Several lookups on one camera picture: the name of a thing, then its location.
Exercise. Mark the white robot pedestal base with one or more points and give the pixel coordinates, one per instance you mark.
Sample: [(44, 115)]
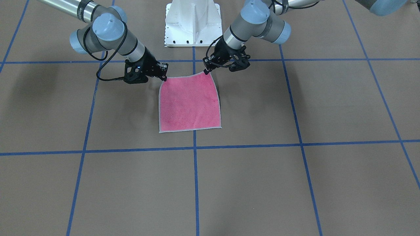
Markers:
[(192, 23)]

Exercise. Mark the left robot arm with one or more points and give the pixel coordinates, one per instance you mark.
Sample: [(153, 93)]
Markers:
[(320, 29)]

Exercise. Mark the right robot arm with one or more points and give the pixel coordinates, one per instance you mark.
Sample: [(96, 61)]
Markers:
[(106, 35)]

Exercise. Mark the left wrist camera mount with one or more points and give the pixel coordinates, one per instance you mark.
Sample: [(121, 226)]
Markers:
[(241, 59)]

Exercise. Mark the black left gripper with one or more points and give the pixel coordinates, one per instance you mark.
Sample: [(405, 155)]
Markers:
[(224, 51)]

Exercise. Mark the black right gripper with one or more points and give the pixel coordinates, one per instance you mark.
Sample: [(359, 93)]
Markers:
[(151, 63)]

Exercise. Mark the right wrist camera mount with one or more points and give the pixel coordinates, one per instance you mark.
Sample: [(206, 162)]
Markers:
[(133, 73)]

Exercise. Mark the pink and grey towel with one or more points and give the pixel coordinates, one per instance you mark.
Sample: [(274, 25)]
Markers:
[(189, 103)]

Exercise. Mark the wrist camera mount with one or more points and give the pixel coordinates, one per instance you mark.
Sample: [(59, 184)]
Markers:
[(241, 59), (133, 73)]

